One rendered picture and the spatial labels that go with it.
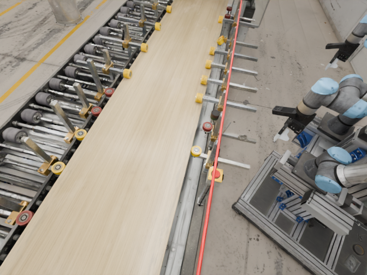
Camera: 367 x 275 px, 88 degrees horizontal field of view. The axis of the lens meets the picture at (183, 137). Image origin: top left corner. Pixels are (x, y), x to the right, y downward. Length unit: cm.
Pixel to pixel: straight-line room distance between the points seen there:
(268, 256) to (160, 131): 162
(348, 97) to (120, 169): 124
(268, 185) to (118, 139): 161
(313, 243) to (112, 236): 179
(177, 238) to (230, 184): 110
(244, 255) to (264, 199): 56
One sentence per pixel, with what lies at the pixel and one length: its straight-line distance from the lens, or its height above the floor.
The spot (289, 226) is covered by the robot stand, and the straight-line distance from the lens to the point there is 225.
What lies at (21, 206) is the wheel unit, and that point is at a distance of 158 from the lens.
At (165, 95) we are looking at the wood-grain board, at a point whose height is 90.
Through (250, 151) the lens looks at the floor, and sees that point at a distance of 266.
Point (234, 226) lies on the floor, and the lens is 224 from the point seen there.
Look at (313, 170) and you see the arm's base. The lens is 142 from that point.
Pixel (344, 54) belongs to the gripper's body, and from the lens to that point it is 176.
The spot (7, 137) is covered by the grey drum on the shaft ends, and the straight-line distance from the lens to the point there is 193.
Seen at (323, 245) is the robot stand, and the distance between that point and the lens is 239.
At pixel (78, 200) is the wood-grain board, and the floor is 90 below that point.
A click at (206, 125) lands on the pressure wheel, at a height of 90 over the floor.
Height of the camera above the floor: 211
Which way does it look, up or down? 56 degrees down
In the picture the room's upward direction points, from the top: 8 degrees clockwise
